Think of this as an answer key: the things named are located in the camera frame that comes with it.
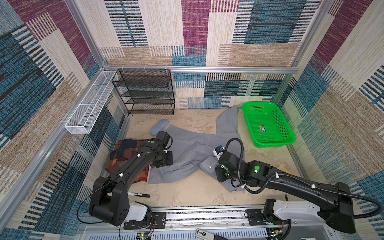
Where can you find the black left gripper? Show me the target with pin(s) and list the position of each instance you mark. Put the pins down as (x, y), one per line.
(169, 161)

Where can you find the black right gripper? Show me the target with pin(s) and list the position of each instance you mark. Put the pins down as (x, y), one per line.
(219, 170)

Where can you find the grey long sleeve shirt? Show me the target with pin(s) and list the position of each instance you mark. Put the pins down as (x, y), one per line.
(195, 151)

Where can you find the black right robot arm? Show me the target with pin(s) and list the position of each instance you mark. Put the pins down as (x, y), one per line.
(336, 207)

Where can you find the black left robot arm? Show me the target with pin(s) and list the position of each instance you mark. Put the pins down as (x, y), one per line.
(110, 200)

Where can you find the blue fabric glasses case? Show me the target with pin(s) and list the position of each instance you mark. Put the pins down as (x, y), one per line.
(159, 126)

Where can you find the multicolour patchwork folded shirt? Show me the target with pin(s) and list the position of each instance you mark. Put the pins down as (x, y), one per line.
(122, 152)

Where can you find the black marker pen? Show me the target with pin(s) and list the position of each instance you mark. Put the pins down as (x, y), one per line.
(139, 195)

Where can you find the yellow calculator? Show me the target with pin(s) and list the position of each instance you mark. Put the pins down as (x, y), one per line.
(282, 168)

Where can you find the green plastic basket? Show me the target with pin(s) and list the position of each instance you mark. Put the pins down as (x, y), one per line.
(267, 125)

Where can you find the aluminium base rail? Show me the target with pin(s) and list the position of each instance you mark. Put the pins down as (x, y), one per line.
(236, 222)

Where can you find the black wire mesh shelf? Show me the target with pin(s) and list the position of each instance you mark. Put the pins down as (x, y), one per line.
(146, 91)

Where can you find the white wire mesh basket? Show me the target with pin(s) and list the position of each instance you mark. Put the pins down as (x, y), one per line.
(87, 112)

